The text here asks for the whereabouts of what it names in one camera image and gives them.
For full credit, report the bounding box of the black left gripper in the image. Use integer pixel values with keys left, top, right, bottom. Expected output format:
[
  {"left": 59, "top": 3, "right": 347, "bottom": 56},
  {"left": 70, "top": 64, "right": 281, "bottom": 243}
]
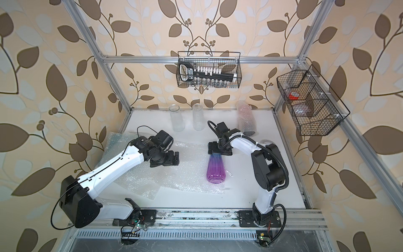
[{"left": 153, "top": 148, "right": 182, "bottom": 167}]

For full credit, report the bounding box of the bubble purple vase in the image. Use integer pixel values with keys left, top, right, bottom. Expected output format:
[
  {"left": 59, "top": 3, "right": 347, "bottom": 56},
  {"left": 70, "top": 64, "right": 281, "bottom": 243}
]
[{"left": 206, "top": 153, "right": 226, "bottom": 184}]

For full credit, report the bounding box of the clear ribbed glass vase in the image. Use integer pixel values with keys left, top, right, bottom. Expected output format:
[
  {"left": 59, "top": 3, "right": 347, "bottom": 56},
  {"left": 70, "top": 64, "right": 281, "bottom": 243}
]
[{"left": 169, "top": 104, "right": 185, "bottom": 132}]

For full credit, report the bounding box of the bubble clear vase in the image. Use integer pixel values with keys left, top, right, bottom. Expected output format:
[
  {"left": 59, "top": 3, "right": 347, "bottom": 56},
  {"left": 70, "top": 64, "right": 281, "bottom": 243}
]
[{"left": 192, "top": 103, "right": 206, "bottom": 131}]

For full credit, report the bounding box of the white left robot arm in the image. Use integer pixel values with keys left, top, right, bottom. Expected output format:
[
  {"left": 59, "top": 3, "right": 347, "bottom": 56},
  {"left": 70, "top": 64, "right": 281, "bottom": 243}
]
[{"left": 56, "top": 130, "right": 179, "bottom": 228}]

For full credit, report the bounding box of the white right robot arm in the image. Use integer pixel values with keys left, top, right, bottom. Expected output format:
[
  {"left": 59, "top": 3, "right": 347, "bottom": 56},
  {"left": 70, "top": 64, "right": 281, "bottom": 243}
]
[{"left": 207, "top": 121, "right": 290, "bottom": 226}]

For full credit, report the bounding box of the bubble wrapped pink vase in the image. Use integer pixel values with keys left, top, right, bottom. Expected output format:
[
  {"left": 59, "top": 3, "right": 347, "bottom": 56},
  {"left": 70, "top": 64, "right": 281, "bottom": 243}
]
[{"left": 236, "top": 101, "right": 257, "bottom": 137}]

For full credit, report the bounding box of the clear tape roll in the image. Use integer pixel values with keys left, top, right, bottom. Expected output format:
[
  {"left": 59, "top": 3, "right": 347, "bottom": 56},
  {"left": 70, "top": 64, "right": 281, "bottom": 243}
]
[{"left": 259, "top": 140, "right": 277, "bottom": 148}]

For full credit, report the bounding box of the black socket set tool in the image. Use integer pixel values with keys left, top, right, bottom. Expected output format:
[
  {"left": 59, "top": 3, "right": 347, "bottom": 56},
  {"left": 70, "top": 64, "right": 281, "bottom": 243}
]
[{"left": 177, "top": 62, "right": 238, "bottom": 82}]

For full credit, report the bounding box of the red tape roll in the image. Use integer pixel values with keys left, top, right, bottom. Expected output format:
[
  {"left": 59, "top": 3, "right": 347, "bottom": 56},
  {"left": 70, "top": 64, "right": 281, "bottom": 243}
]
[{"left": 288, "top": 91, "right": 300, "bottom": 101}]

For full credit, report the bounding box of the black corrugated cable conduit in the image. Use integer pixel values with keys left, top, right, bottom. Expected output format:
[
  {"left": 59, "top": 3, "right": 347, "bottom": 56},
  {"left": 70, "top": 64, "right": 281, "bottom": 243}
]
[{"left": 207, "top": 120, "right": 290, "bottom": 191}]

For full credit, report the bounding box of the aluminium front rail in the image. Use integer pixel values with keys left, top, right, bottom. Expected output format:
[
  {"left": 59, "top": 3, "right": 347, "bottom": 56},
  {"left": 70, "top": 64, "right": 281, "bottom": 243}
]
[{"left": 67, "top": 207, "right": 328, "bottom": 231}]

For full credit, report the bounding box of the black back wire basket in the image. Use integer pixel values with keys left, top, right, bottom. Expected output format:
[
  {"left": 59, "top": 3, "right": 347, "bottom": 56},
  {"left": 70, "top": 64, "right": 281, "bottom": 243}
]
[{"left": 176, "top": 50, "right": 242, "bottom": 89}]

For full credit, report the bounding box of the black side wire basket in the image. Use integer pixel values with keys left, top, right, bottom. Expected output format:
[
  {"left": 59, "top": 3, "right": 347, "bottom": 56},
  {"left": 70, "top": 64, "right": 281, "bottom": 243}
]
[{"left": 277, "top": 65, "right": 351, "bottom": 137}]

